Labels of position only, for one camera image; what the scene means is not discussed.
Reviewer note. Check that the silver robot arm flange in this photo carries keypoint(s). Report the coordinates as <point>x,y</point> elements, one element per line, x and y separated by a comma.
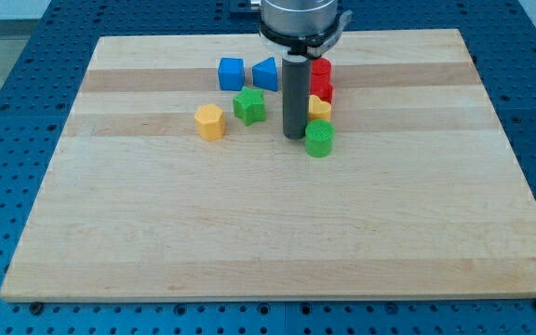
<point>302,29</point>

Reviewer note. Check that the green cylinder block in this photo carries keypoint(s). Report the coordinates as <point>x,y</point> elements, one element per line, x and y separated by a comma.
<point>319,135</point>

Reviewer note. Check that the green star block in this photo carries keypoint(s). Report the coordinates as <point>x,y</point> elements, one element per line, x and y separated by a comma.
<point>249,106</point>

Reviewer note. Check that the yellow hexagon block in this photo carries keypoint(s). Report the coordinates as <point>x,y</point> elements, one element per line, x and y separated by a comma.
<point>210,122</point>

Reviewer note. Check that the yellow heart block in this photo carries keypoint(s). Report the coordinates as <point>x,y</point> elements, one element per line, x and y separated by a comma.
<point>318,109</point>

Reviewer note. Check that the blue triangle block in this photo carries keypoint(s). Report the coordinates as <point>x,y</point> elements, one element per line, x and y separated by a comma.
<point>265,75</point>

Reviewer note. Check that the red angular block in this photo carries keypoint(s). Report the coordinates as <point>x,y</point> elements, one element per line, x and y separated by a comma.
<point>321,87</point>

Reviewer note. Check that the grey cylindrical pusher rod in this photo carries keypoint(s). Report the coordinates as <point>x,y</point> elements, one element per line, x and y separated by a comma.
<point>296,75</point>

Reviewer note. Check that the blue cube block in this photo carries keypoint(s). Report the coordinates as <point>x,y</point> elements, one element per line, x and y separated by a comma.
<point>231,74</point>

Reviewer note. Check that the red cylinder block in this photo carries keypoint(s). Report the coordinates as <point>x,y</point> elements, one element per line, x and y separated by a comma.
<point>321,67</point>

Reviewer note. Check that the light wooden board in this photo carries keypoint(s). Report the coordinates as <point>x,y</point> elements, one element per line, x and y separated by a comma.
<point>422,197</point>

